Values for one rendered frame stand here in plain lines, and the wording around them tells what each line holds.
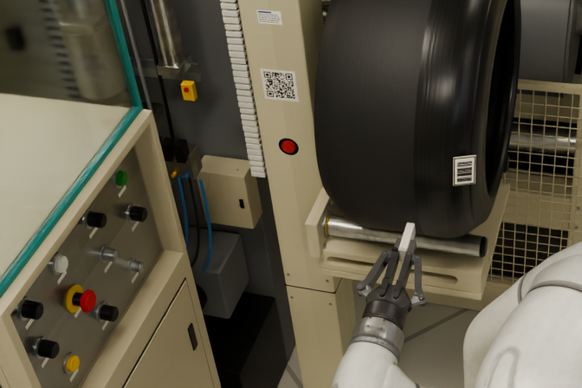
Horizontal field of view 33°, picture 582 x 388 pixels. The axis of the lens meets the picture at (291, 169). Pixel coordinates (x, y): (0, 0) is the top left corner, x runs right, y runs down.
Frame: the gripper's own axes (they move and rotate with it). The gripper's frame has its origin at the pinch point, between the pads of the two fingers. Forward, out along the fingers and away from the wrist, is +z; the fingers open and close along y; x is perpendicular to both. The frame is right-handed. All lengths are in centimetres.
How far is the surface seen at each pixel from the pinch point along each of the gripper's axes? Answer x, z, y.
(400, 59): -33.7, 13.1, 1.5
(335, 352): 67, 13, 27
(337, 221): 14.3, 13.8, 19.8
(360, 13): -37.9, 19.9, 10.1
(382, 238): 15.9, 12.1, 9.6
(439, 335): 112, 53, 11
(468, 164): -17.9, 4.9, -11.3
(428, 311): 114, 62, 17
